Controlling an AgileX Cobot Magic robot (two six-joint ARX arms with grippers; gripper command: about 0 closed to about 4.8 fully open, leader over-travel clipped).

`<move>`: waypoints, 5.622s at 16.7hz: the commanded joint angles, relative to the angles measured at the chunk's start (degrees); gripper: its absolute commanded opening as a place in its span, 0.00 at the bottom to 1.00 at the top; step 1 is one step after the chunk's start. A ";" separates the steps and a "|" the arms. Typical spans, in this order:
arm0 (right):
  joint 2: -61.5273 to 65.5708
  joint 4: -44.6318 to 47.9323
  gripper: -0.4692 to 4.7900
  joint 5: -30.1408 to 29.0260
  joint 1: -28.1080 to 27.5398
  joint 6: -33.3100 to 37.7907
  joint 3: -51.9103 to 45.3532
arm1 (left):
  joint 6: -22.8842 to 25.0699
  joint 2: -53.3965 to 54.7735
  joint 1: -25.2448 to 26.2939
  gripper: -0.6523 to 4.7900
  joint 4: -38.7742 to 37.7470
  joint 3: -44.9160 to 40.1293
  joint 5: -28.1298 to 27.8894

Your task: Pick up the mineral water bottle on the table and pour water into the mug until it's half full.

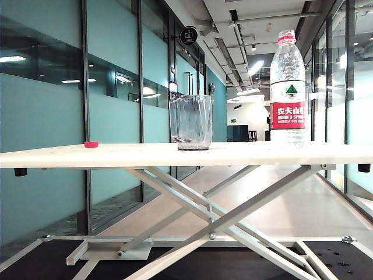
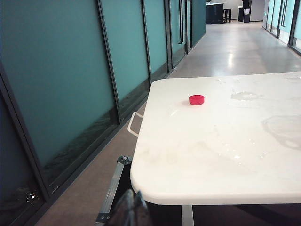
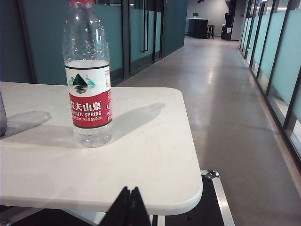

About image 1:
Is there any dark teal cabinet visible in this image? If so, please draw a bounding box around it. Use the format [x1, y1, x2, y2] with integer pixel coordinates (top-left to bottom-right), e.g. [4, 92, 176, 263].
[227, 124, 249, 142]

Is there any clear glass mug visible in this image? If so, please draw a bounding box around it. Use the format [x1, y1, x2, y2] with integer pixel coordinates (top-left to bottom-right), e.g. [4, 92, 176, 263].
[169, 94, 214, 151]

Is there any round black hanging sign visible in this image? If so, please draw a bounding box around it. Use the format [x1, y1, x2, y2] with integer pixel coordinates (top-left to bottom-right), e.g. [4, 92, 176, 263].
[171, 26, 199, 46]

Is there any white scissor lift table frame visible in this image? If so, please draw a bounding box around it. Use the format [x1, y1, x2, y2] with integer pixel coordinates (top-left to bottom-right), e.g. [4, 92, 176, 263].
[37, 163, 368, 280]

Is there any black perforated base board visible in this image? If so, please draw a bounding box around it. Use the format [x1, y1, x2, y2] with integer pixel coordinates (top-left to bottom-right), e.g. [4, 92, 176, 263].
[0, 239, 373, 280]

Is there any long ceiling light strip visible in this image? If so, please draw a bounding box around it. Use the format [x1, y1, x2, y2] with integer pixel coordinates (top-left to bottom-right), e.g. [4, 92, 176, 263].
[248, 59, 265, 76]

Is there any clear mineral water bottle red label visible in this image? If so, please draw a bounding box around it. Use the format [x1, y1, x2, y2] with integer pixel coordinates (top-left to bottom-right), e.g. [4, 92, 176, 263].
[269, 29, 307, 149]

